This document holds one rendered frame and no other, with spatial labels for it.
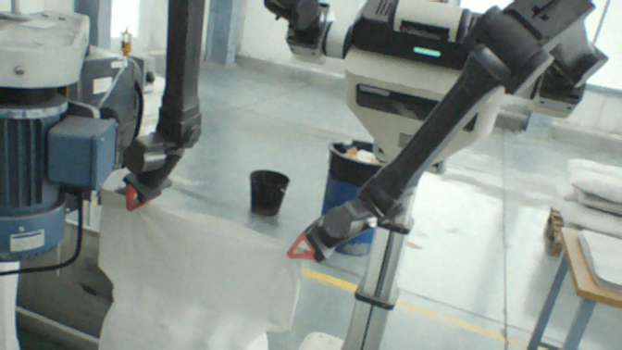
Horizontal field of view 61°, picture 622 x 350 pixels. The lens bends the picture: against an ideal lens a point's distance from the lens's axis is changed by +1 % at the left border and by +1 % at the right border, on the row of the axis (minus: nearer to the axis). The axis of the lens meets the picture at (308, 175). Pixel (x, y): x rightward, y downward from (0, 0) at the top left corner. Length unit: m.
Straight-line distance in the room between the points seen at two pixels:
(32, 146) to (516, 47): 0.68
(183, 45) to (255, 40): 8.86
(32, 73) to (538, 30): 0.67
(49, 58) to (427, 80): 0.82
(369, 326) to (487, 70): 1.12
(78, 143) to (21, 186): 0.11
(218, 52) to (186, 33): 8.93
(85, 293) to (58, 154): 1.11
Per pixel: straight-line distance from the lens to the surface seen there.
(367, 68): 1.31
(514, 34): 0.78
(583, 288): 2.10
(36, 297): 2.08
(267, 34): 9.74
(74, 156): 0.85
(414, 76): 1.29
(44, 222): 0.91
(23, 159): 0.87
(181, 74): 1.02
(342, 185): 3.27
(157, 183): 1.18
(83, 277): 1.89
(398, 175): 0.94
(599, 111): 9.14
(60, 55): 0.83
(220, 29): 9.86
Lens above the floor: 1.55
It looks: 19 degrees down
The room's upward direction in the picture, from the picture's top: 10 degrees clockwise
